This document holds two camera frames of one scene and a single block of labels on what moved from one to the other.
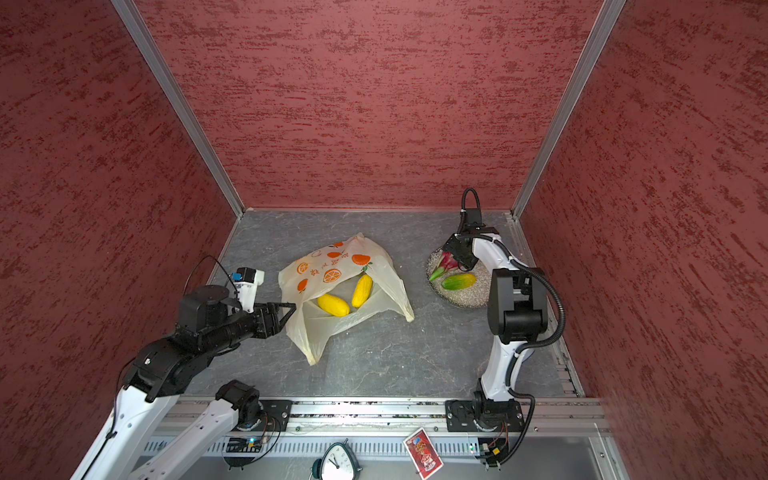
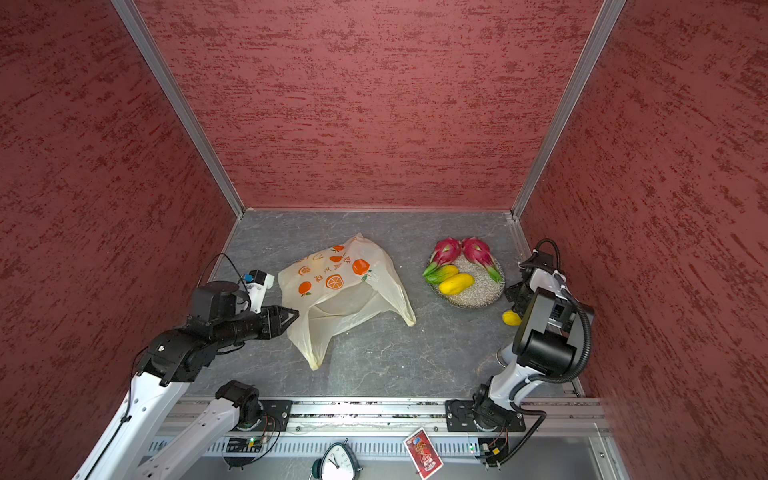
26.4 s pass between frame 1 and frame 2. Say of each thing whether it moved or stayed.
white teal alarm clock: stayed
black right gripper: moved
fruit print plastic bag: stayed
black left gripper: stayed
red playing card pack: stayed
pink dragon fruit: moved
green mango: moved
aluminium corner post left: stayed
